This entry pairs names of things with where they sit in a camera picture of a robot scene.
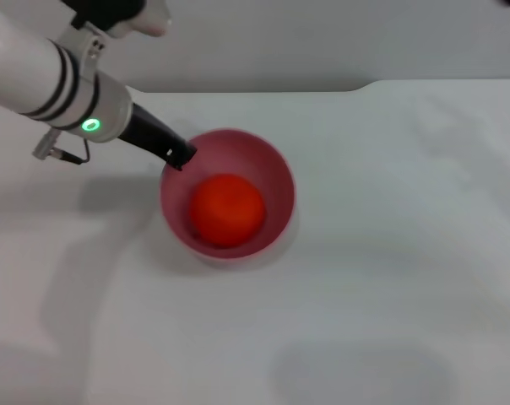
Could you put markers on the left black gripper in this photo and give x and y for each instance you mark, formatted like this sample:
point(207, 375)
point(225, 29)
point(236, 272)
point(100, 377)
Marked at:
point(153, 135)

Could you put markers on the pink bowl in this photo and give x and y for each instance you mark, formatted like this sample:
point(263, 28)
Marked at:
point(276, 177)

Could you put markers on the orange plush fruit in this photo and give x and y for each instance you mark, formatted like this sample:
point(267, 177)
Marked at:
point(227, 211)

